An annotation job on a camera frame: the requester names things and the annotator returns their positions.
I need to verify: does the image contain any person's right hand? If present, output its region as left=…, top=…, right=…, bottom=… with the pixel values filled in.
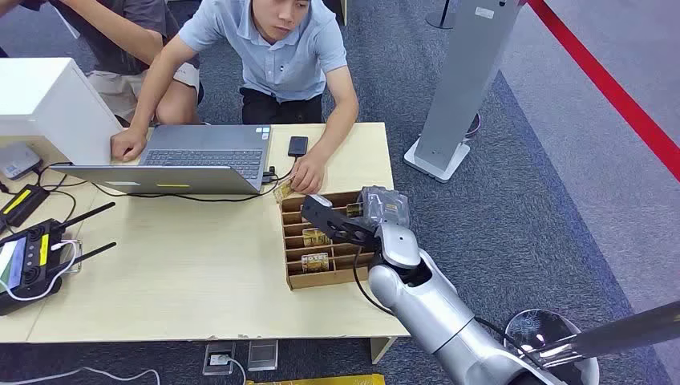
left=110, top=127, right=148, bottom=163

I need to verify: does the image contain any wooden table leg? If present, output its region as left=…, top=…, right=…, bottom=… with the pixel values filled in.
left=369, top=336, right=398, bottom=366

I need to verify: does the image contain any white box cabinet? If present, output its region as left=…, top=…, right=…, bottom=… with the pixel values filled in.
left=0, top=57, right=125, bottom=168

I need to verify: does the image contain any white router box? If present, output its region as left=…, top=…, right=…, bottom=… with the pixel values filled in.
left=0, top=141, right=43, bottom=182

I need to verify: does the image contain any person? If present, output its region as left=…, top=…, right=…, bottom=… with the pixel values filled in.
left=0, top=0, right=206, bottom=127
left=110, top=0, right=360, bottom=196

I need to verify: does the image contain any yellow floor mat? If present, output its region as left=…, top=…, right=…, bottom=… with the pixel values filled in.
left=245, top=373, right=387, bottom=385

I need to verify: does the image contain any wooden card organizer box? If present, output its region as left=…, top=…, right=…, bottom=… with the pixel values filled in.
left=279, top=190, right=380, bottom=292

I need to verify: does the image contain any grey laptop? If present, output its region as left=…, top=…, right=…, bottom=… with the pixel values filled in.
left=50, top=124, right=273, bottom=197

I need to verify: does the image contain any clear plastic holder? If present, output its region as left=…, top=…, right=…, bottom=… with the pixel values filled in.
left=59, top=239, right=84, bottom=275

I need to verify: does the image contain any dark stanchion base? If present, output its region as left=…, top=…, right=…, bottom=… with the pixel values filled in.
left=425, top=0, right=459, bottom=30

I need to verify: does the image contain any grey floor plate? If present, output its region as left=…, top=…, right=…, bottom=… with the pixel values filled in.
left=246, top=339, right=279, bottom=372

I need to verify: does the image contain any grey kiosk stand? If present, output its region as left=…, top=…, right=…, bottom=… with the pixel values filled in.
left=403, top=0, right=528, bottom=184

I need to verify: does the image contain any black router with antennas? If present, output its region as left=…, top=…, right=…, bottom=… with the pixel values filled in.
left=0, top=201, right=118, bottom=317

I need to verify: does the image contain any white socket cable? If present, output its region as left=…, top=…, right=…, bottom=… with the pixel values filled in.
left=211, top=355, right=249, bottom=385

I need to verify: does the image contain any white floor cable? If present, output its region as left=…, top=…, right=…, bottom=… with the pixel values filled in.
left=0, top=366, right=161, bottom=385

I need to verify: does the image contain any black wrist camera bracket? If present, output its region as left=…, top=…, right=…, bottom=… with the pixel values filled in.
left=300, top=195, right=380, bottom=249

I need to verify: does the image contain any floor power socket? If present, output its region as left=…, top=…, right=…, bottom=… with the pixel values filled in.
left=202, top=341, right=237, bottom=377

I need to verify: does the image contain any black smartphone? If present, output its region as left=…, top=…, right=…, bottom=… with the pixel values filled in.
left=287, top=136, right=310, bottom=159

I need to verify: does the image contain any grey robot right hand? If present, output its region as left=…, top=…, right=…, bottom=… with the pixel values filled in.
left=359, top=185, right=423, bottom=270

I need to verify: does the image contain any black adapter with yellow label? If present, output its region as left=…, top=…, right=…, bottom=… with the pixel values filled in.
left=0, top=184, right=51, bottom=231

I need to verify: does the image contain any white router cable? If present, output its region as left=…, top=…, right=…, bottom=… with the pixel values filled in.
left=0, top=239, right=80, bottom=303

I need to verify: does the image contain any red barrier belt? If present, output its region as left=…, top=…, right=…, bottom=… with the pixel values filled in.
left=525, top=0, right=680, bottom=183

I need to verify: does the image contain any chrome stanchion with round base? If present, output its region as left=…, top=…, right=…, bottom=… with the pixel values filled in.
left=503, top=300, right=680, bottom=385

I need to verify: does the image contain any person's left hand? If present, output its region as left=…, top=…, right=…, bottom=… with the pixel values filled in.
left=289, top=153, right=326, bottom=196

